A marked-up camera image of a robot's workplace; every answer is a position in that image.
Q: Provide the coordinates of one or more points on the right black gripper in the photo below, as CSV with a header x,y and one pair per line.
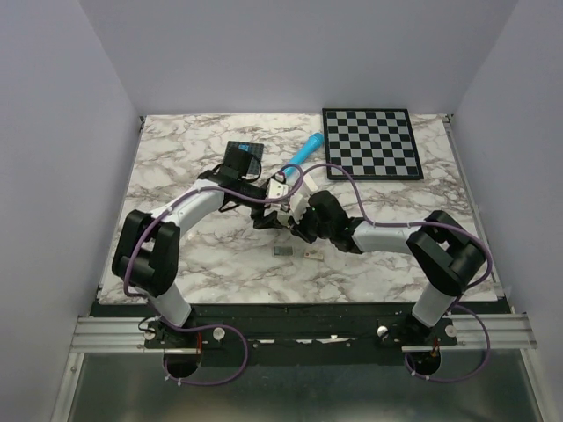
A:
x,y
298,229

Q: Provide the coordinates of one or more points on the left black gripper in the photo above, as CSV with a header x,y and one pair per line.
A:
x,y
262,221

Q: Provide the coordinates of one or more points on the white staple box sleeve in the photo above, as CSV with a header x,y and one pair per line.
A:
x,y
313,254

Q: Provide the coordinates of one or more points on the cream plastic piece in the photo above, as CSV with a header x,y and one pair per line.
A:
x,y
309,184

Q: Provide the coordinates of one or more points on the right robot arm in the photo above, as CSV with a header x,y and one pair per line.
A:
x,y
448,255

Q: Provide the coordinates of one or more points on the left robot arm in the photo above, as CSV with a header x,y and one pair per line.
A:
x,y
147,254

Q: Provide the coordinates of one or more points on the dark grey lego baseplate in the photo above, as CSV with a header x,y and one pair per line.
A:
x,y
256,149

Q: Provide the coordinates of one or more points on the blue marker pen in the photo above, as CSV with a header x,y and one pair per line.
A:
x,y
314,142

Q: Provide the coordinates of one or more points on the black white chessboard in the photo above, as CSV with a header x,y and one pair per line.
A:
x,y
370,144

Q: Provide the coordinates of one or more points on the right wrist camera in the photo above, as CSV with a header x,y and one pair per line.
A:
x,y
298,204

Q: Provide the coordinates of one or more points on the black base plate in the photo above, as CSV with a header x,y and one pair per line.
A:
x,y
303,334

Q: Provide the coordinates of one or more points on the aluminium rail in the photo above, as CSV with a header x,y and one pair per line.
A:
x,y
121,335

